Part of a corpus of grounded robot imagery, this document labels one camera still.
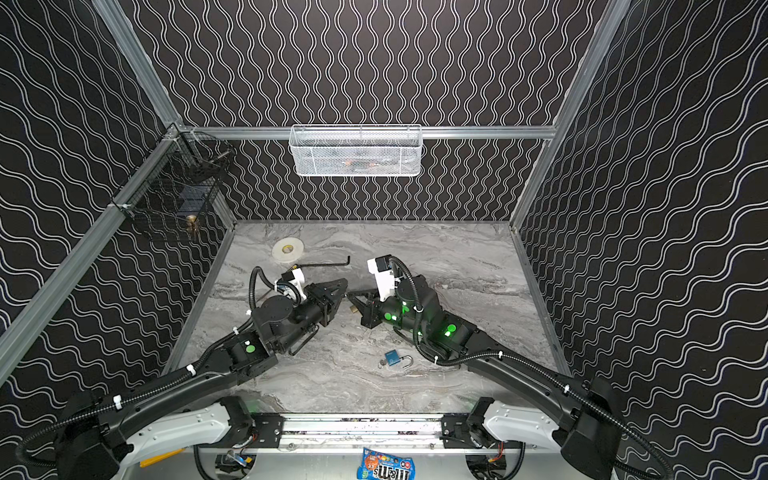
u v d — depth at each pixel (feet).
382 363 2.82
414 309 1.65
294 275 2.22
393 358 2.81
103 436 1.33
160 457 2.18
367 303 2.15
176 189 3.08
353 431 2.50
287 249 3.71
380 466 2.27
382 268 1.96
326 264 3.57
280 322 1.71
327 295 2.10
